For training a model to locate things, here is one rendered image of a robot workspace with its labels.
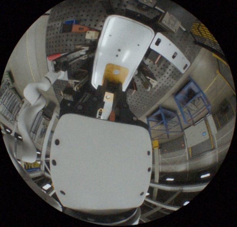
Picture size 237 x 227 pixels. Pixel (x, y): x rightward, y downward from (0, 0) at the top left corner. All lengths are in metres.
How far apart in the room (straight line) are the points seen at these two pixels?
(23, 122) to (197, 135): 8.32
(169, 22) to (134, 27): 0.15
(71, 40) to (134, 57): 0.62
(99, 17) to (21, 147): 0.91
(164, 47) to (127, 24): 0.20
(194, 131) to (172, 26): 7.93
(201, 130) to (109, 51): 7.91
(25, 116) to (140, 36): 0.69
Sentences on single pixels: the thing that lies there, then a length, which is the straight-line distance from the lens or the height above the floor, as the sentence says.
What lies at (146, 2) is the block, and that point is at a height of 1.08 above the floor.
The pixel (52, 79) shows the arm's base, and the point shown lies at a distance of 0.72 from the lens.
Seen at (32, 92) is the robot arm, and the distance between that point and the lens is 0.61.
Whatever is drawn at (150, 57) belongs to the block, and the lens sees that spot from 0.42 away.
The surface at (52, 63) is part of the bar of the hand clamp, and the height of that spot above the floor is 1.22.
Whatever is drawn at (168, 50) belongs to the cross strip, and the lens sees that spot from 0.43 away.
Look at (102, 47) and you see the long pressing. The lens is 0.37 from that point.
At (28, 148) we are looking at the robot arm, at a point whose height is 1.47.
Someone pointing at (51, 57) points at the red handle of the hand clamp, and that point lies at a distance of 0.33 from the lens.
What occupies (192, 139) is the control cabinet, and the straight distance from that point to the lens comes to 8.12.
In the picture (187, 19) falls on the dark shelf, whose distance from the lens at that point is 0.50.
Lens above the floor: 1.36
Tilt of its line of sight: 37 degrees down
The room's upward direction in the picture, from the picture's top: 178 degrees counter-clockwise
